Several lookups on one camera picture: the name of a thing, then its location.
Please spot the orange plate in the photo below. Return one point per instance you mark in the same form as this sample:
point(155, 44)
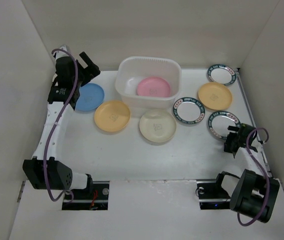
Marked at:
point(112, 116)
point(215, 96)

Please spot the pink plastic plate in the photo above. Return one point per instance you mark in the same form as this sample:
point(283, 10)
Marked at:
point(154, 87)

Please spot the cream plate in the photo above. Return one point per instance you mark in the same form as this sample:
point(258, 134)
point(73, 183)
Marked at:
point(157, 126)

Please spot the blue plastic plate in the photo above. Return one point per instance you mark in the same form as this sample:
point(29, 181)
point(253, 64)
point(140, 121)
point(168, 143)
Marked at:
point(91, 97)

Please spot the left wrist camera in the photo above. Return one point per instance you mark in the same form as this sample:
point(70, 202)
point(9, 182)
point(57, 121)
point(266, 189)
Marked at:
point(60, 52)

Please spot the translucent white plastic bin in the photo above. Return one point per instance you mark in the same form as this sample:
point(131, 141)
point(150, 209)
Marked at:
point(134, 69)

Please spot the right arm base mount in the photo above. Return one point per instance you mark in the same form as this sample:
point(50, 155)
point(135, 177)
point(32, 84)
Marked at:
point(211, 195)

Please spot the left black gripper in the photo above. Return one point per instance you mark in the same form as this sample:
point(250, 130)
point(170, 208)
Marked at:
point(91, 71)

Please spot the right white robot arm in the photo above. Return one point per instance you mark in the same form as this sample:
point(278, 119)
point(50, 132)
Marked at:
point(254, 196)

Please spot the patterned rim plate front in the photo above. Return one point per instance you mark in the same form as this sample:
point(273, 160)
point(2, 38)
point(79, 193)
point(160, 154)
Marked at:
point(219, 121)

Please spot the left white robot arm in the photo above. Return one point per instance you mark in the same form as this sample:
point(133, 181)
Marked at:
point(45, 170)

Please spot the patterned rim plate back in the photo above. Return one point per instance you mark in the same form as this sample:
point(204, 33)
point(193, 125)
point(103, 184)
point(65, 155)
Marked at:
point(221, 74)

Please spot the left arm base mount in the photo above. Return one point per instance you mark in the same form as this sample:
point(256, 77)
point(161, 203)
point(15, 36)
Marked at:
point(95, 200)

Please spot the patterned rim plate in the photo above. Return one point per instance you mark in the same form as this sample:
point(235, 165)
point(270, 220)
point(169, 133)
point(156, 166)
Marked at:
point(219, 121)
point(221, 74)
point(188, 111)

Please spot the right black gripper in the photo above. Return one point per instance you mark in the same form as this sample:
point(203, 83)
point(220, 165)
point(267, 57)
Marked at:
point(233, 139)

